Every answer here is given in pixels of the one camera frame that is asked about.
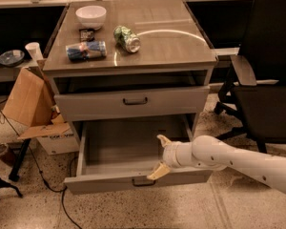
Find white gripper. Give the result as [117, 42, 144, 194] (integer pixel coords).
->
[147, 135, 191, 180]

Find grey drawer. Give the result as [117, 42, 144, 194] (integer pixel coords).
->
[54, 86, 209, 121]
[65, 114, 211, 194]

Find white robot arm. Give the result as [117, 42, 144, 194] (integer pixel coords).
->
[147, 135, 286, 195]

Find grey drawer cabinet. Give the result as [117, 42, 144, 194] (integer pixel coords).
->
[44, 0, 217, 138]

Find grey top drawer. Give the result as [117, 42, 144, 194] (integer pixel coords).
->
[54, 86, 209, 121]

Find white printed box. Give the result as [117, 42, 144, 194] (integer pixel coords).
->
[37, 131, 79, 155]

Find black office chair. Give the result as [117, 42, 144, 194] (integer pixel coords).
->
[214, 0, 286, 153]

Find green soda can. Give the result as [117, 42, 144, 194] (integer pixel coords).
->
[113, 26, 141, 53]

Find blue soda can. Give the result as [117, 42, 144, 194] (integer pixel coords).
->
[66, 41, 107, 61]

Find brown cardboard box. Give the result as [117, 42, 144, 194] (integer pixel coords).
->
[3, 68, 70, 139]

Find small dark packet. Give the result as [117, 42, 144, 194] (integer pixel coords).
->
[79, 29, 94, 42]

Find black stand leg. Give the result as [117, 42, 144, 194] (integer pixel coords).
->
[9, 139, 31, 182]

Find white bowl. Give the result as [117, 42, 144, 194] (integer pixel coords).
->
[75, 6, 107, 30]

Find brown cup on floor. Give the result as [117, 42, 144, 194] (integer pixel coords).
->
[0, 143, 16, 166]

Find black tripod stand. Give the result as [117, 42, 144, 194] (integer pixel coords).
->
[0, 165, 24, 203]

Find white paper cup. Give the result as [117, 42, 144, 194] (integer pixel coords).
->
[25, 42, 43, 61]

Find dark blue plate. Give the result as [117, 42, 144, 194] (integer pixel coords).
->
[0, 50, 25, 68]

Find low grey side shelf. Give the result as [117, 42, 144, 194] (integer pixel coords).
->
[0, 60, 38, 82]

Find black floor cable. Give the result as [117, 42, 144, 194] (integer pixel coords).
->
[0, 97, 84, 229]

